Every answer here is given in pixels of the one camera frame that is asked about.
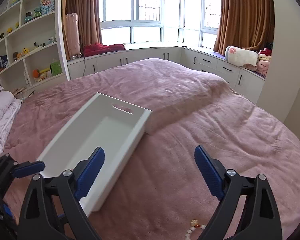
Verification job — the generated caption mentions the large bay window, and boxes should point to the large bay window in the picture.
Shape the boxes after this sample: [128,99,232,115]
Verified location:
[98,0,221,49]

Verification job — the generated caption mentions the white rolled pillow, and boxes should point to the white rolled pillow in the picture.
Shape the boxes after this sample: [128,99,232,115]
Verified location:
[225,46,258,67]

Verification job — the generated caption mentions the white wall bookshelf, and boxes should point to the white wall bookshelf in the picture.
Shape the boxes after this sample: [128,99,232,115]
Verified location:
[0,0,67,93]

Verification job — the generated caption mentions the pink plush toys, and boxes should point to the pink plush toys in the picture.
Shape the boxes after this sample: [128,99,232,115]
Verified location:
[256,43,273,78]

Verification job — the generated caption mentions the white jade bead bracelet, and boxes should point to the white jade bead bracelet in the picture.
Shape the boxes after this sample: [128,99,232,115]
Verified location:
[184,219,207,240]

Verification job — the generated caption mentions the white storage tray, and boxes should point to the white storage tray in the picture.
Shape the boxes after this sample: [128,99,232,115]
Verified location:
[38,93,152,216]

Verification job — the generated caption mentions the brown curtain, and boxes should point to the brown curtain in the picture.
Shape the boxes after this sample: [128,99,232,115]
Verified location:
[62,0,102,60]
[213,0,275,55]

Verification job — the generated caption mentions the brown left curtain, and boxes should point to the brown left curtain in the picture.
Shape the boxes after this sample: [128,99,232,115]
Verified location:
[62,0,102,60]

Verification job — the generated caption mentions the red cloth on bench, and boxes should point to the red cloth on bench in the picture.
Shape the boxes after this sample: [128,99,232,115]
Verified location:
[83,43,125,57]

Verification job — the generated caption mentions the pink air purifier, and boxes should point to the pink air purifier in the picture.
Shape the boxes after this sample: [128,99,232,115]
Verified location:
[65,13,81,58]

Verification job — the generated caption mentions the brown right curtain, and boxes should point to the brown right curtain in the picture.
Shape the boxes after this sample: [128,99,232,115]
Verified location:
[213,0,275,55]

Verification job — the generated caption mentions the pink bed blanket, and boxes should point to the pink bed blanket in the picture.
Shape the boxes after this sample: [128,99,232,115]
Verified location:
[5,59,300,239]

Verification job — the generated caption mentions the folded white quilt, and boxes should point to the folded white quilt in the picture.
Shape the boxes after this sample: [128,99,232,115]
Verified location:
[0,85,22,157]

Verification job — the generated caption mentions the white window bench cabinets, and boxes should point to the white window bench cabinets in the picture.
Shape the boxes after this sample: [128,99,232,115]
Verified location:
[66,45,266,106]

